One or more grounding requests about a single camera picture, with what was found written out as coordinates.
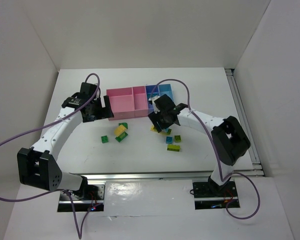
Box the small olive lego brick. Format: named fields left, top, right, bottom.
left=174, top=135, right=182, bottom=143

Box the small green lego brick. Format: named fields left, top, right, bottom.
left=100, top=135, right=109, bottom=144

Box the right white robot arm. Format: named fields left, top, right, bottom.
left=148, top=94, right=251, bottom=193

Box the dark blue container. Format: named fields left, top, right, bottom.
left=145, top=85, right=160, bottom=112

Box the light blue container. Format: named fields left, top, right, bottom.
left=158, top=84, right=174, bottom=101

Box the yellow lego brick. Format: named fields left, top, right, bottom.
left=114, top=125, right=127, bottom=137

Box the aluminium rail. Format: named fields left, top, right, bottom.
left=82, top=171, right=211, bottom=185
left=224, top=68, right=265, bottom=177

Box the aluminium rail front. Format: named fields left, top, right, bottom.
left=82, top=171, right=211, bottom=185

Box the long lime lego brick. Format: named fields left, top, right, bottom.
left=167, top=144, right=181, bottom=152

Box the yellow lego plate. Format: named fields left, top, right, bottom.
left=150, top=125, right=157, bottom=132

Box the aluminium rail right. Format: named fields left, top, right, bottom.
left=224, top=68, right=265, bottom=177

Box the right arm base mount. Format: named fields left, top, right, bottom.
left=189, top=181, right=240, bottom=210

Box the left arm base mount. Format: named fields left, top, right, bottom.
left=57, top=182, right=106, bottom=213

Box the large pink container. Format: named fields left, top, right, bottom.
left=106, top=87, right=135, bottom=120

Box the small cyan lego brick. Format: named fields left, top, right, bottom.
left=165, top=136, right=173, bottom=144

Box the dark green curved lego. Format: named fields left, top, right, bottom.
left=118, top=122, right=129, bottom=129

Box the small pink container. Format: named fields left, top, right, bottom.
left=132, top=86, right=148, bottom=118

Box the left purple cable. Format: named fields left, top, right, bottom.
left=0, top=72, right=101, bottom=240

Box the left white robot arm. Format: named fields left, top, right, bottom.
left=17, top=82, right=114, bottom=199

